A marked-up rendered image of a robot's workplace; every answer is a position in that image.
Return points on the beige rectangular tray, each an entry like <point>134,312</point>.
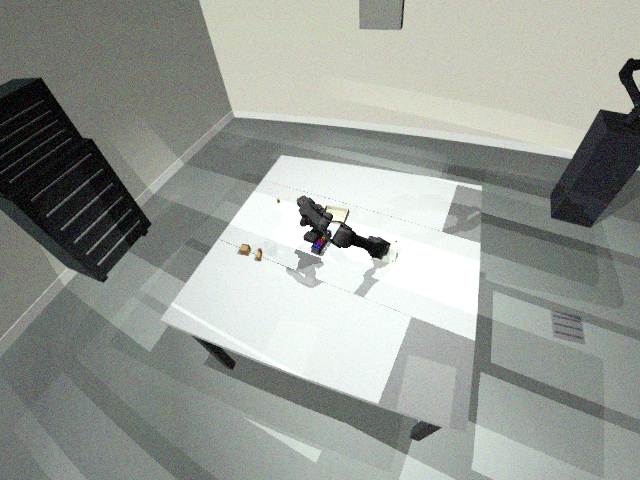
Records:
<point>339,213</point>

